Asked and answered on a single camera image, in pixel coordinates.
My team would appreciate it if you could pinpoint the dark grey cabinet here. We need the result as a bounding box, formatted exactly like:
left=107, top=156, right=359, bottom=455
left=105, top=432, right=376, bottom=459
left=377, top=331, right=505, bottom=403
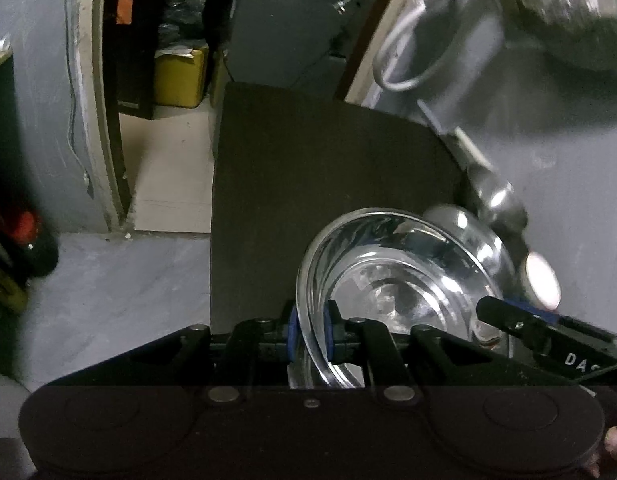
left=226, top=0, right=375, bottom=99

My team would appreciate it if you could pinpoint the shiny steel bowl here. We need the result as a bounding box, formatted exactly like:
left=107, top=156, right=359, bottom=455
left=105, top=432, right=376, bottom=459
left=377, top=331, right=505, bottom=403
left=295, top=208, right=489, bottom=389

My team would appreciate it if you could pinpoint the white looped hose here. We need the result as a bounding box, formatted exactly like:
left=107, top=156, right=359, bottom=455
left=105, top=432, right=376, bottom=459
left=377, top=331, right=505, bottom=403
left=371, top=0, right=505, bottom=94

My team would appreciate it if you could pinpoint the plastic bag of dark material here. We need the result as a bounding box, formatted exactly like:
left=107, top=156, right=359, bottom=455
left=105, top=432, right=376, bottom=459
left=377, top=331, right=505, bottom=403
left=499, top=0, right=617, bottom=72

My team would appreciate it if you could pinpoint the small steel container white lid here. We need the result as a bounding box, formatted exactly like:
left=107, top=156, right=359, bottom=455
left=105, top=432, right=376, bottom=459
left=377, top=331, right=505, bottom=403
left=518, top=252, right=561, bottom=311

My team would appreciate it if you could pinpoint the red capped dark bottle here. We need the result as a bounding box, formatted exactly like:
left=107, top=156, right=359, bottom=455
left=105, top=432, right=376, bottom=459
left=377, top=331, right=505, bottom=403
left=10, top=210, right=59, bottom=278

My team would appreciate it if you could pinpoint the right hand of person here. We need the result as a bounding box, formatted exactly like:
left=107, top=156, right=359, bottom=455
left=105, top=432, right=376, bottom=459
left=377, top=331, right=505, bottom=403
left=584, top=426, right=617, bottom=479

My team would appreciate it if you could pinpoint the thin wall cable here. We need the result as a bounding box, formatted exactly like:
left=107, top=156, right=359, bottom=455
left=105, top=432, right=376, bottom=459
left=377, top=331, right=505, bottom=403
left=62, top=0, right=95, bottom=196

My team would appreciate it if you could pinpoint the yellow jerrycan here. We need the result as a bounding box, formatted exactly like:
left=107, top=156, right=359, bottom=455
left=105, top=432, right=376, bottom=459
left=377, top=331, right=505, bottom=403
left=154, top=44, right=209, bottom=108

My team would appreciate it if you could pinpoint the steel plate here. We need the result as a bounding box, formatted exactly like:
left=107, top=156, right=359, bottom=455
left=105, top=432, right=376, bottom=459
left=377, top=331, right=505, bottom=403
left=421, top=204, right=520, bottom=361

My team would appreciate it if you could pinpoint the knife with white handle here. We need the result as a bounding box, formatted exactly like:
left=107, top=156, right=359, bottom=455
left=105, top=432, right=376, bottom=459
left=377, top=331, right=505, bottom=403
left=417, top=100, right=494, bottom=170

